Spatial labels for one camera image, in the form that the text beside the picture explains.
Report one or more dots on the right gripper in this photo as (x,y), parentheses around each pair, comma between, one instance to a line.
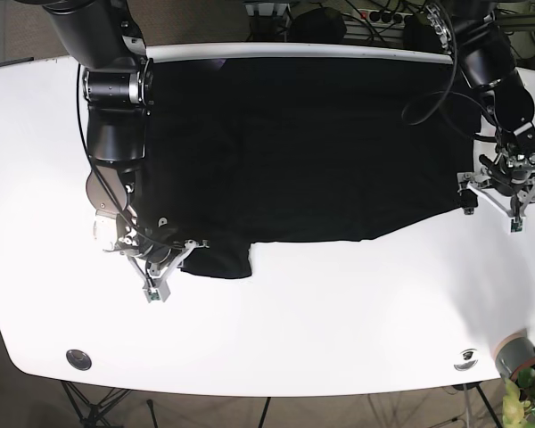
(158,262)

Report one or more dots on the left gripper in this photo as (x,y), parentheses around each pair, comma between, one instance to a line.
(510,200)

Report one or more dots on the black T-shirt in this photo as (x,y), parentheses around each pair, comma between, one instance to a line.
(300,150)

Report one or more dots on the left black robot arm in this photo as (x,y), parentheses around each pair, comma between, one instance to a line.
(479,50)

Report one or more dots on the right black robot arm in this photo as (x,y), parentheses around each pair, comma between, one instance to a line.
(114,78)

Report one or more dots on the left silver table grommet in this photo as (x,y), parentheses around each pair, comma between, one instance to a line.
(79,360)

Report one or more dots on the silver table grommet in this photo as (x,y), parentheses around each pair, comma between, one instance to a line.
(79,360)
(466,360)

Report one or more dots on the grey plant pot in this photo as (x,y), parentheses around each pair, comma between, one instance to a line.
(513,354)

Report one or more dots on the right silver table grommet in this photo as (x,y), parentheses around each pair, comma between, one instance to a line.
(466,360)

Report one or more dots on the green potted plant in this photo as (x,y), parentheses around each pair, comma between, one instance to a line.
(518,404)

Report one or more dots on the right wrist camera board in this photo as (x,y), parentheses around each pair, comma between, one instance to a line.
(154,293)

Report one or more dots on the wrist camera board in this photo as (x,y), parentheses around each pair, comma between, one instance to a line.
(516,224)
(154,293)

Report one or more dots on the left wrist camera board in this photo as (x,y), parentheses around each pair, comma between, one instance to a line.
(516,224)

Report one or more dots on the black table leg frame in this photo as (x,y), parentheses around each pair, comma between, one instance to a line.
(93,414)

